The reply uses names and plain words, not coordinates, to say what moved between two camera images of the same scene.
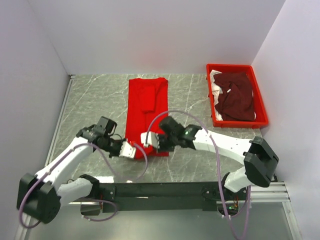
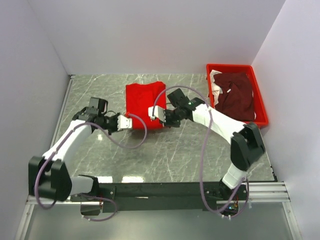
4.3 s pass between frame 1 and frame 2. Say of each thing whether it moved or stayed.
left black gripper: moved
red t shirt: moved
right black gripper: moved
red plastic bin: stayed
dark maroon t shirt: stayed
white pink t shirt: stayed
